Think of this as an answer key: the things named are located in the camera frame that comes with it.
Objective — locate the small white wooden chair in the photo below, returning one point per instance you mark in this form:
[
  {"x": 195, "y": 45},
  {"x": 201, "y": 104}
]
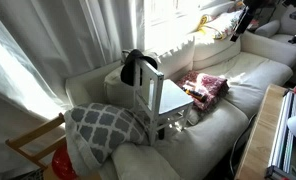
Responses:
[{"x": 174, "y": 98}]

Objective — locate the grey armchair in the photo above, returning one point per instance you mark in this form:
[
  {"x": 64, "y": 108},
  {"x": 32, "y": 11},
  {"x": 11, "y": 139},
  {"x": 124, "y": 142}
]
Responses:
[{"x": 288, "y": 26}]

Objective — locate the light wooden table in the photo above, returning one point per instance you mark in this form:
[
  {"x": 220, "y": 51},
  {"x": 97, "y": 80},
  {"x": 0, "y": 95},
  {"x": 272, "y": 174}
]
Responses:
[{"x": 258, "y": 143}]

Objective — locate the black orange bottle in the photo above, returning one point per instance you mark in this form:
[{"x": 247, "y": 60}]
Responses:
[{"x": 198, "y": 95}]

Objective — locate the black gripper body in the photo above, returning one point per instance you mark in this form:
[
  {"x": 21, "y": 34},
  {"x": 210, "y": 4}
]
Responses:
[{"x": 244, "y": 20}]

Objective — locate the clear plastic bottle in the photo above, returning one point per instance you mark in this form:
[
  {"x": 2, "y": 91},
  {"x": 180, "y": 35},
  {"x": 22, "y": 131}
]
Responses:
[{"x": 189, "y": 86}]

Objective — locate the large cream back cushion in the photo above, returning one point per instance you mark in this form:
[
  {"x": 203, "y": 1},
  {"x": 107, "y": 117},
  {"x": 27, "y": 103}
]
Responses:
[{"x": 174, "y": 56}]

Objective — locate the grey white patterned pillow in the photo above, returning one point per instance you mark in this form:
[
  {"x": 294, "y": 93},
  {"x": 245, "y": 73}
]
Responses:
[{"x": 98, "y": 130}]

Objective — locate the black hat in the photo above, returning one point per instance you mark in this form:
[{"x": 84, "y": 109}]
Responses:
[{"x": 129, "y": 71}]

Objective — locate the cream fabric sofa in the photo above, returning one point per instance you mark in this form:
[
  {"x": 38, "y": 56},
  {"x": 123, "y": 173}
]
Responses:
[{"x": 204, "y": 143}]

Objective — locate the light wooden folding chair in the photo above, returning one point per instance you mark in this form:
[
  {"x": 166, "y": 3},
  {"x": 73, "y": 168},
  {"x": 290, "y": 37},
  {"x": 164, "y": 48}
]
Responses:
[{"x": 31, "y": 135}]

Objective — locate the red white patterned cloth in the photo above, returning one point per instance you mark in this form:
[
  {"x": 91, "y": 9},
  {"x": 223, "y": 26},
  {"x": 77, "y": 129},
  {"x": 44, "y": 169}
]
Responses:
[{"x": 214, "y": 85}]

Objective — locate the white sheer curtain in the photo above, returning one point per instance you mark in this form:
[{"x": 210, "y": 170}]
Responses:
[{"x": 54, "y": 33}]

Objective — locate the grey bag behind sofa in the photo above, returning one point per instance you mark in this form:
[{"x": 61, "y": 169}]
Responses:
[{"x": 124, "y": 56}]

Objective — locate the red ball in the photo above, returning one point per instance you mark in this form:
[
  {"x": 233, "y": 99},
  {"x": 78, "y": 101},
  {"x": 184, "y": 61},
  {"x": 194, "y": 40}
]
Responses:
[{"x": 61, "y": 163}]

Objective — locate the aluminium rail frame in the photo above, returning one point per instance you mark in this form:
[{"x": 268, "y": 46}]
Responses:
[{"x": 283, "y": 140}]

